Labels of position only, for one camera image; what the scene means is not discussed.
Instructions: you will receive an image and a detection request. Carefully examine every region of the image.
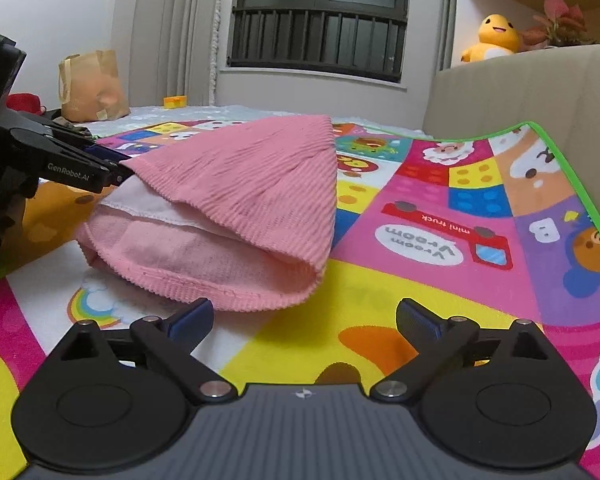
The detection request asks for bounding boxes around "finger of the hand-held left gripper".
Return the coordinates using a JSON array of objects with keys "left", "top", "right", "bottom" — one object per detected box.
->
[
  {"left": 10, "top": 110, "right": 127, "bottom": 163},
  {"left": 9, "top": 129, "right": 135, "bottom": 194}
]

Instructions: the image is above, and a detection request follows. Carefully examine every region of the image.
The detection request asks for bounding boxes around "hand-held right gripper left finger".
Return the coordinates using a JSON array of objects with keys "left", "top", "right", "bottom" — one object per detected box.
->
[{"left": 42, "top": 298, "right": 238, "bottom": 406}]

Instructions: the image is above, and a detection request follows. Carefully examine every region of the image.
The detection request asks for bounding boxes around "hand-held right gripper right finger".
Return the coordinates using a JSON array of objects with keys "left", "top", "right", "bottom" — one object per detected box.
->
[{"left": 370, "top": 298, "right": 566, "bottom": 405}]

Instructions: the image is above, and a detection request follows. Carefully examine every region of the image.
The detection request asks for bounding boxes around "pink ribbed garment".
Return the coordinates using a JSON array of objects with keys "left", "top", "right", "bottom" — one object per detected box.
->
[{"left": 75, "top": 114, "right": 337, "bottom": 313}]

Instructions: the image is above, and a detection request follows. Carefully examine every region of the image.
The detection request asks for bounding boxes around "red cloth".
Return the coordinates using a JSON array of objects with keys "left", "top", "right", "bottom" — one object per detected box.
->
[{"left": 7, "top": 92, "right": 47, "bottom": 116}]

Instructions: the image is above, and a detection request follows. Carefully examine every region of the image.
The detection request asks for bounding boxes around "brown paper bag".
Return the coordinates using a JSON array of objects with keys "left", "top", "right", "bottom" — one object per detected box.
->
[{"left": 57, "top": 50, "right": 131, "bottom": 123}]

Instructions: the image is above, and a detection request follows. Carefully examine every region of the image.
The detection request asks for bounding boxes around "colourful printed play mat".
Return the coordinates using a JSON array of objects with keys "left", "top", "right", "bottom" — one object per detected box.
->
[{"left": 0, "top": 120, "right": 600, "bottom": 480}]

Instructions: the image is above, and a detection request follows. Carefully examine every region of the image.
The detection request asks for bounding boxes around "white curtain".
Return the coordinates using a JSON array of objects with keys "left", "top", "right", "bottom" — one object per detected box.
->
[{"left": 130, "top": 0, "right": 236, "bottom": 107}]

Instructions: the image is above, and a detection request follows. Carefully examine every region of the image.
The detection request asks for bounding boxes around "dark window with railing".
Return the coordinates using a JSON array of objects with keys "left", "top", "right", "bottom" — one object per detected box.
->
[{"left": 226, "top": 0, "right": 412, "bottom": 85}]

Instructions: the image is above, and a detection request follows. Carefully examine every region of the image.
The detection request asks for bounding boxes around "beige padded headboard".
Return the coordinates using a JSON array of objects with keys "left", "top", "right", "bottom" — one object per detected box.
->
[{"left": 422, "top": 42, "right": 600, "bottom": 241}]

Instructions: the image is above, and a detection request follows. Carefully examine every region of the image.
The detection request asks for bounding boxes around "yellow plush duck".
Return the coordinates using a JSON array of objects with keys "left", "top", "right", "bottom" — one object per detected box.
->
[{"left": 461, "top": 13, "right": 522, "bottom": 63}]

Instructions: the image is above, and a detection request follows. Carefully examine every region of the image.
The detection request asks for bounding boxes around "pink leafed plant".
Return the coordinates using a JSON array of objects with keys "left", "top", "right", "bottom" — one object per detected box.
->
[{"left": 520, "top": 0, "right": 600, "bottom": 51}]

